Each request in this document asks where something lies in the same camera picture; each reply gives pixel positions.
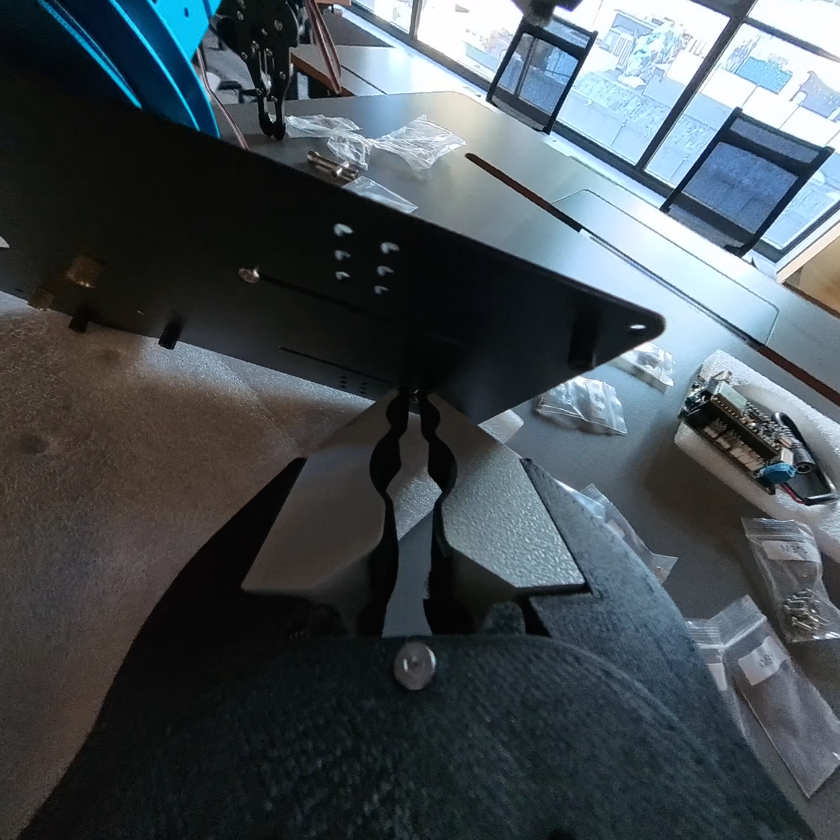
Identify white foam sheet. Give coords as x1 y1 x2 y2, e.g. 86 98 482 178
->
0 289 526 808

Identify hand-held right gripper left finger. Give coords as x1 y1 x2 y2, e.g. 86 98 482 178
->
241 387 411 639

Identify black power cable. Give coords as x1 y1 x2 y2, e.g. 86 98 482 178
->
768 410 840 508

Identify dark grey desk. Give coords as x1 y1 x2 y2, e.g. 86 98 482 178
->
217 0 840 840

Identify black mesh chair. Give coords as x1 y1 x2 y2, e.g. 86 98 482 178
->
484 14 599 137
658 107 836 258

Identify scattered clear screw bags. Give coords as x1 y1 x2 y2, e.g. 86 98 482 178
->
285 113 840 798

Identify brass standoff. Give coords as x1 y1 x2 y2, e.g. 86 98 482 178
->
305 150 361 181

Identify white foam block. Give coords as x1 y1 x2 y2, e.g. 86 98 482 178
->
675 348 840 552

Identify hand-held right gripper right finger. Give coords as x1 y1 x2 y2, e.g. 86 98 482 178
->
419 390 586 610

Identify black control circuit board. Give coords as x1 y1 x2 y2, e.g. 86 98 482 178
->
678 371 805 493

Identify large framed windows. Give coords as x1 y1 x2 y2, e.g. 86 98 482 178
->
348 0 840 263

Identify blue hobby robot arm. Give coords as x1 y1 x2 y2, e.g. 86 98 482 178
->
0 0 667 422

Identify light wooden table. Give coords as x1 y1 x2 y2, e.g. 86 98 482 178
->
777 220 840 306

